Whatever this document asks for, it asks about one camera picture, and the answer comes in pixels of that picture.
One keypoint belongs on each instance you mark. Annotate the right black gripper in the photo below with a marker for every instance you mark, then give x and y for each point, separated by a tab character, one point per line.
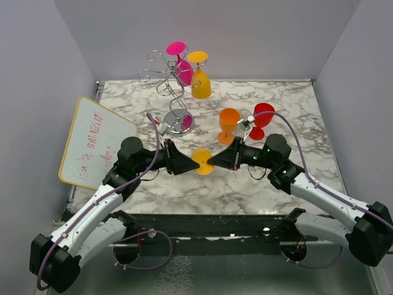
229	158

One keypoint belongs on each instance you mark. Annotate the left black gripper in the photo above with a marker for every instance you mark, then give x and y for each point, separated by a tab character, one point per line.
175	161

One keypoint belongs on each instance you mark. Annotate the yellow wine glass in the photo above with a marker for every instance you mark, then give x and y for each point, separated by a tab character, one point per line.
201	86
201	156

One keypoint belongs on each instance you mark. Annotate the red wine glass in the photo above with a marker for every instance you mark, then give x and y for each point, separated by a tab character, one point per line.
261	121

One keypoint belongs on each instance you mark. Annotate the chrome wine glass rack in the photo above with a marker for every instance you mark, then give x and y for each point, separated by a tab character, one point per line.
180	120

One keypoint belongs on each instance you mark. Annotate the orange wine glass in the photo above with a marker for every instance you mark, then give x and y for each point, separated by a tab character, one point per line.
228	122

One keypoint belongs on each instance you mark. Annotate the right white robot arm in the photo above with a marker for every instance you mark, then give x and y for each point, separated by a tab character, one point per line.
364	229

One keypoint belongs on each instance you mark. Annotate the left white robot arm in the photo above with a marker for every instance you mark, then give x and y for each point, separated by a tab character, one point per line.
57	259

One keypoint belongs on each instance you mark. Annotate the pink wine glass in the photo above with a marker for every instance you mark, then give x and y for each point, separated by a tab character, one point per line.
184	69

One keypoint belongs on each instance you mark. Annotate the yellow framed whiteboard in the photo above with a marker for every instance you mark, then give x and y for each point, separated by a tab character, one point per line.
93	141

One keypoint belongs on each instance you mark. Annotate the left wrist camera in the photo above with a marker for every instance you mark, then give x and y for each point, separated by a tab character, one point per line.
163	128

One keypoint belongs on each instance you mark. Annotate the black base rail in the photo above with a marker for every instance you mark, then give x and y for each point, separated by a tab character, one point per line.
204	235

